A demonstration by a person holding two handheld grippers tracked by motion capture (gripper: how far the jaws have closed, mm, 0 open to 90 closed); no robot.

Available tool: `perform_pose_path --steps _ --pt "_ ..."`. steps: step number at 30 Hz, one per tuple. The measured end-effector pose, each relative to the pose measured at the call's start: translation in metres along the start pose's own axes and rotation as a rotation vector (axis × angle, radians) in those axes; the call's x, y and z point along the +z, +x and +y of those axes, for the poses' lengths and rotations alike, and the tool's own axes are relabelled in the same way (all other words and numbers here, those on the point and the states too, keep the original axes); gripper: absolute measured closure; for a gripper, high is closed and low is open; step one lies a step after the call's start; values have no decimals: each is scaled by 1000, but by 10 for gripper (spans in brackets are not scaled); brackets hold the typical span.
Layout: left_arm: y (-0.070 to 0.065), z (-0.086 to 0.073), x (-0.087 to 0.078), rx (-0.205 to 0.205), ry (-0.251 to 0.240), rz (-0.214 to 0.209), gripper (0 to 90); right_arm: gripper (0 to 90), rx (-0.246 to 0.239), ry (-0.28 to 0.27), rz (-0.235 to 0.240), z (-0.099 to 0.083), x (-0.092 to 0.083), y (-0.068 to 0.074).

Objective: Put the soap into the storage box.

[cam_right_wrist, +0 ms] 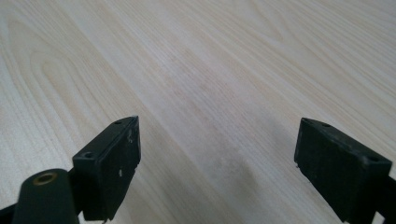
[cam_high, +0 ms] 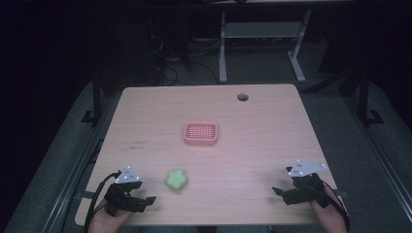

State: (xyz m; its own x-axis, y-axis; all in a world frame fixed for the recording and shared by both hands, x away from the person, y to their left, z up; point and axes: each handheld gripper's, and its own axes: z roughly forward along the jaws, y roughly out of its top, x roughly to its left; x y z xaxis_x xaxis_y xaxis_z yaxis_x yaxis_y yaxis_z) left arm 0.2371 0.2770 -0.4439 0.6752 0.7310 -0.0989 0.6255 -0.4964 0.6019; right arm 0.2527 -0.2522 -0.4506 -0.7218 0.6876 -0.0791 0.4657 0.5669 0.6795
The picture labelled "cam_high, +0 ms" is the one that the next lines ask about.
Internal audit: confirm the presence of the black metal stand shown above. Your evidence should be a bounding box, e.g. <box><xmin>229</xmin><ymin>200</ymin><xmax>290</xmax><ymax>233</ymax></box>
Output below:
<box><xmin>81</xmin><ymin>69</ymin><xmax>105</xmax><ymax>124</ymax></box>
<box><xmin>355</xmin><ymin>66</ymin><xmax>385</xmax><ymax>127</ymax></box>

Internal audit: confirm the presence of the pink slotted soap dish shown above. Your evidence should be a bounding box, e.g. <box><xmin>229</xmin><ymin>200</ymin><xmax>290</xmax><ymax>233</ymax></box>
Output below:
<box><xmin>183</xmin><ymin>121</ymin><xmax>219</xmax><ymax>147</ymax></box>

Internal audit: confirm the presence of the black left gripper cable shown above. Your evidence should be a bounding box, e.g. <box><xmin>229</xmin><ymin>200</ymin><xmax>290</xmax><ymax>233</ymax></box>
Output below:
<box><xmin>83</xmin><ymin>172</ymin><xmax>121</xmax><ymax>233</ymax></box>

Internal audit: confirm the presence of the white metal table frame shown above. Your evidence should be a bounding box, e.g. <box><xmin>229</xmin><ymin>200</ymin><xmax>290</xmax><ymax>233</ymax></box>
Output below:
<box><xmin>218</xmin><ymin>9</ymin><xmax>312</xmax><ymax>84</ymax></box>

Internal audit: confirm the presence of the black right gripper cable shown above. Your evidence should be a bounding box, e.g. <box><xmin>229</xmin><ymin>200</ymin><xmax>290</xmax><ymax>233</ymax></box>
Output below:
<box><xmin>320</xmin><ymin>180</ymin><xmax>352</xmax><ymax>233</ymax></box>

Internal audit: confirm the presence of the metal floor rail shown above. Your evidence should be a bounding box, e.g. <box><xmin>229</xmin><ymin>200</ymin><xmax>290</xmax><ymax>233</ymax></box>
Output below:
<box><xmin>41</xmin><ymin>93</ymin><xmax>125</xmax><ymax>233</ymax></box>
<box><xmin>341</xmin><ymin>93</ymin><xmax>412</xmax><ymax>215</ymax></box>

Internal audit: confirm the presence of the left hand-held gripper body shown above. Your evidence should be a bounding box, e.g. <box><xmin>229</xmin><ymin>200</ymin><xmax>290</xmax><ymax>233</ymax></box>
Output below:
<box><xmin>103</xmin><ymin>165</ymin><xmax>144</xmax><ymax>216</ymax></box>

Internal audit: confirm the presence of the person's right hand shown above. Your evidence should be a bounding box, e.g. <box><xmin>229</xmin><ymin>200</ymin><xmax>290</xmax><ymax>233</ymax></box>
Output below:
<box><xmin>308</xmin><ymin>186</ymin><xmax>350</xmax><ymax>233</ymax></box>

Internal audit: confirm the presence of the green flower-shaped soap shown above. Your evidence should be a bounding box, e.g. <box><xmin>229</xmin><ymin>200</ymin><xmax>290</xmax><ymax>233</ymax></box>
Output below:
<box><xmin>165</xmin><ymin>168</ymin><xmax>189</xmax><ymax>191</ymax></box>

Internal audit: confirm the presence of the person's left hand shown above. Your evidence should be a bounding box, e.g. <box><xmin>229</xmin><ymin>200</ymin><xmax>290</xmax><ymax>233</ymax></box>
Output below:
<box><xmin>88</xmin><ymin>199</ymin><xmax>134</xmax><ymax>233</ymax></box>

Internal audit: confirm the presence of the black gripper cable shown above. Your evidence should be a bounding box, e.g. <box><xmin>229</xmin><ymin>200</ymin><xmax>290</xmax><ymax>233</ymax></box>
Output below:
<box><xmin>83</xmin><ymin>172</ymin><xmax>121</xmax><ymax>233</ymax></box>
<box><xmin>320</xmin><ymin>180</ymin><xmax>352</xmax><ymax>233</ymax></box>

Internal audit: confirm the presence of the tangle of floor cables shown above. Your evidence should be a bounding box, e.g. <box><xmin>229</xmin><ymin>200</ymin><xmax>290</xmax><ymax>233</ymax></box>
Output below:
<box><xmin>147</xmin><ymin>30</ymin><xmax>222</xmax><ymax>87</ymax></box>

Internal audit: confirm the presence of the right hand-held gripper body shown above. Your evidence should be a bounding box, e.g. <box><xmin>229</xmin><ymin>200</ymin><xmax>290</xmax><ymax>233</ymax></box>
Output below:
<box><xmin>286</xmin><ymin>158</ymin><xmax>330</xmax><ymax>209</ymax></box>

